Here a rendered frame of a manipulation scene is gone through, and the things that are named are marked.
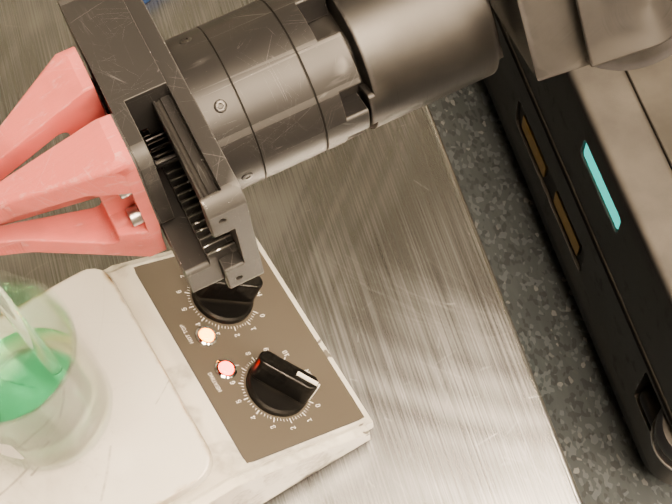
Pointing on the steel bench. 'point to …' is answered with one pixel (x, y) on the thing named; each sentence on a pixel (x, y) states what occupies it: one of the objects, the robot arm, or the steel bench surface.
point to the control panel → (216, 353)
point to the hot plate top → (160, 390)
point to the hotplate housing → (167, 350)
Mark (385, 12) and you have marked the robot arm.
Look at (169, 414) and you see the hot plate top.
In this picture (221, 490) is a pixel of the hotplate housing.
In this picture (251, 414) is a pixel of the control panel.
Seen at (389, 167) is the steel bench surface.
